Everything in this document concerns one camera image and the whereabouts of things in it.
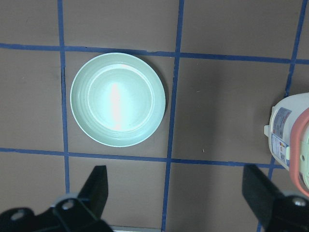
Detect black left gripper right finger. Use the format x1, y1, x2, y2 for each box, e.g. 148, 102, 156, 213
242, 164, 285, 227

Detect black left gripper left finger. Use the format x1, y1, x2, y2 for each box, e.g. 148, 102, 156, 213
77, 165, 108, 221

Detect white rice cooker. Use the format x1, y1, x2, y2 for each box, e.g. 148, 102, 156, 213
264, 93, 309, 196

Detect green plate near left arm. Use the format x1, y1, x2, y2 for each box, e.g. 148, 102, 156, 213
70, 53, 166, 147

